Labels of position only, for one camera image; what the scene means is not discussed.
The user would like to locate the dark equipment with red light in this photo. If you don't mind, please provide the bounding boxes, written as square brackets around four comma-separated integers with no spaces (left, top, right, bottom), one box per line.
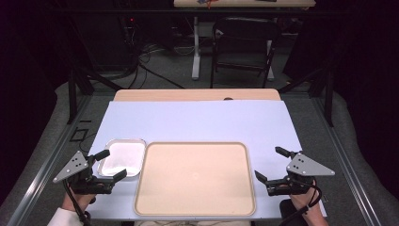
[120,13,142,57]

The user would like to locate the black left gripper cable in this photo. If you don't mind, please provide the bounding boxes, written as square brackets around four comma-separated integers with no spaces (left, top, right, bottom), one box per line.
[61,179,92,226]

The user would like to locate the clear plastic container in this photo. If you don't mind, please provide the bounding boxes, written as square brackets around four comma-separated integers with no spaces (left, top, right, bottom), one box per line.
[96,137,148,179]

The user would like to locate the person's left hand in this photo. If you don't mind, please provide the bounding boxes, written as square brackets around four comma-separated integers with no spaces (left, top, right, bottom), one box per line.
[61,190,97,212]

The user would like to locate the pale board table cover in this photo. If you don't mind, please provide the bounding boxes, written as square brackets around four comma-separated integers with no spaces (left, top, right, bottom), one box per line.
[85,100,327,221]

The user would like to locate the person's right hand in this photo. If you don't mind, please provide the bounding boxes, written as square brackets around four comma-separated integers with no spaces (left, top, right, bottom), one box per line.
[288,184,318,211]

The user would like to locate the black folding chair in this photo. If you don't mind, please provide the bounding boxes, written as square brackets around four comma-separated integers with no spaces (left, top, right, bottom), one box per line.
[209,16,282,89]

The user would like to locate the white-legged background table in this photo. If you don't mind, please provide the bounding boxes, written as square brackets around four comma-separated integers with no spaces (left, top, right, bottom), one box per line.
[173,0,317,81]

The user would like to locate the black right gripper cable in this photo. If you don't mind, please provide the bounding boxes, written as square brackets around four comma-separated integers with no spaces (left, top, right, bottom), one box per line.
[279,179,324,226]

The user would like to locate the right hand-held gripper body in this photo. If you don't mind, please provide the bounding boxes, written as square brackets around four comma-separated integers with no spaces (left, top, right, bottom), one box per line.
[265,152,336,197]

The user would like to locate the aluminium floor rail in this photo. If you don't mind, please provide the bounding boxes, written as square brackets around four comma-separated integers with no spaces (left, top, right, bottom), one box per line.
[6,95,92,226]
[313,97,382,226]

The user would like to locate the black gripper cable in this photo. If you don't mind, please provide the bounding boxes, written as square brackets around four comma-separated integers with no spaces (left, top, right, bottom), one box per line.
[61,179,92,226]
[279,179,324,226]

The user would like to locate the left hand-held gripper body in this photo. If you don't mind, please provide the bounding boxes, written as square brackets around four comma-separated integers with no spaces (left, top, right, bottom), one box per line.
[52,150,116,196]

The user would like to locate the black floor cables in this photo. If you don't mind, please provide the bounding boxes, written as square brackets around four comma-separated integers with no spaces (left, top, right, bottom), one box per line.
[119,43,186,90]

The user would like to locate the wooden table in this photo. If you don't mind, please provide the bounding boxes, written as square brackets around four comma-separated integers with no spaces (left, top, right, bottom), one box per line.
[112,88,282,103]

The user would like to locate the large beige tray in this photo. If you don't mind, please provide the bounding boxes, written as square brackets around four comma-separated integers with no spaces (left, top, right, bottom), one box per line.
[134,141,257,218]

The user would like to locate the black floor outlet frame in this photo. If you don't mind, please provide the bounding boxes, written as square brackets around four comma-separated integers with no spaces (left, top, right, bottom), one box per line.
[69,127,89,143]

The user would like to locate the black metal stand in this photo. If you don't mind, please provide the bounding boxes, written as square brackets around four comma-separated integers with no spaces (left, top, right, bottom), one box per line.
[277,64,335,128]
[66,66,124,125]

